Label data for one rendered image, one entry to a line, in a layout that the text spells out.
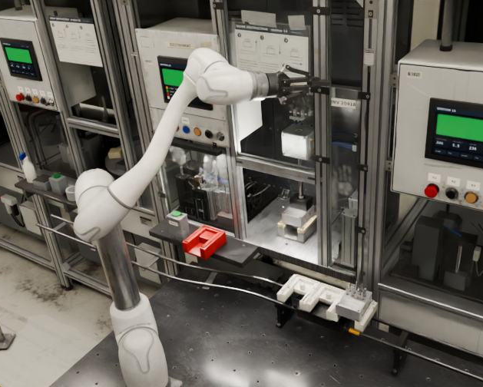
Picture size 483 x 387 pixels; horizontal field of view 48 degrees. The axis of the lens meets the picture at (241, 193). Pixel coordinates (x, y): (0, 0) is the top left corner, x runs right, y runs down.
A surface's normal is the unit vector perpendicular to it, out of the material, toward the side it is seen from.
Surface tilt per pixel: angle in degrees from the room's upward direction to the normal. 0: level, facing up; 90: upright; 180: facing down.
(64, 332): 0
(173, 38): 90
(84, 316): 0
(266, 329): 0
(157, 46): 90
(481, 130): 90
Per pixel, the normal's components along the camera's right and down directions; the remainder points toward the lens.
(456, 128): -0.56, 0.46
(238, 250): -0.08, -0.86
